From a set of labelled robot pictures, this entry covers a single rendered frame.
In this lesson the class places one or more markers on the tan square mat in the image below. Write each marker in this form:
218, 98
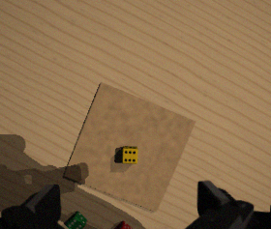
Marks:
117, 119

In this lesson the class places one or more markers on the yellow die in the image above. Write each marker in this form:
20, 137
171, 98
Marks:
129, 154

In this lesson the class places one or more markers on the green die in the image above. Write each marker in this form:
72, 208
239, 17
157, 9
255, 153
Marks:
76, 221

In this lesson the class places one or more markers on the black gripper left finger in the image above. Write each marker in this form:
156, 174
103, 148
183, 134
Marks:
37, 212

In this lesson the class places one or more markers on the red die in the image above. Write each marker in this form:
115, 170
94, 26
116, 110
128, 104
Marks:
123, 225

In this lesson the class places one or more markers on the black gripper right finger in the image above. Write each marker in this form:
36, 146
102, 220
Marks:
236, 214

